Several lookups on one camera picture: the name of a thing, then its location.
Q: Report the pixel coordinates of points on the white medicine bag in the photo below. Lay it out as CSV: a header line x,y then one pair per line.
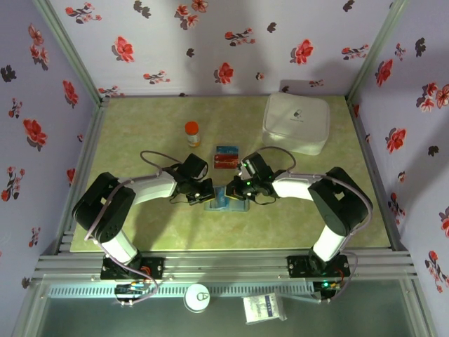
x,y
296,123

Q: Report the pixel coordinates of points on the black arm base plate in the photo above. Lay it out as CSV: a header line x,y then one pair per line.
x,y
151,268
298,267

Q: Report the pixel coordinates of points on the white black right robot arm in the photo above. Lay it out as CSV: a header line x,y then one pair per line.
x,y
294,187

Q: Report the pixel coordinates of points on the aluminium front rail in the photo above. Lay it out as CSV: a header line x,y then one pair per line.
x,y
224,267

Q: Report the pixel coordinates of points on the small circuit board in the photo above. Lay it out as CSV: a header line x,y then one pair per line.
x,y
326,286
131,289

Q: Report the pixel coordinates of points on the aluminium side rail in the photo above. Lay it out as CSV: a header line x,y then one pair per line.
x,y
84,158
371,158

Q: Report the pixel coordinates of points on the red credit card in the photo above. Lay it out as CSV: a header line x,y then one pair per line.
x,y
226,163

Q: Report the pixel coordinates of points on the white printed packet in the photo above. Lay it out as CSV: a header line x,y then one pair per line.
x,y
263,309

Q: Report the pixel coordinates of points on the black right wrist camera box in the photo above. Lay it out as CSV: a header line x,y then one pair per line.
x,y
256,163

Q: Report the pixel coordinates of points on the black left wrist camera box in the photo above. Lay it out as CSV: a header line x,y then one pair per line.
x,y
194,165

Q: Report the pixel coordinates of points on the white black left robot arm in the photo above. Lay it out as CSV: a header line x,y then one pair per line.
x,y
151,189

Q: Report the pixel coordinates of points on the white round lid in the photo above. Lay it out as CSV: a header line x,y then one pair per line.
x,y
197,297

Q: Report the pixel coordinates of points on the light green card holder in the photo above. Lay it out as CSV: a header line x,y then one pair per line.
x,y
238,207

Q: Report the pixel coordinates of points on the aluminium frame post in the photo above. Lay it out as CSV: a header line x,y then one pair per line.
x,y
72,52
375,52

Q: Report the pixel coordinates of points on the orange capped pill bottle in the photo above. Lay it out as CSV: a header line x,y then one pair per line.
x,y
192,135

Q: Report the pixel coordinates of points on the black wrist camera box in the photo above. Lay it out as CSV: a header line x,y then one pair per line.
x,y
256,163
194,165

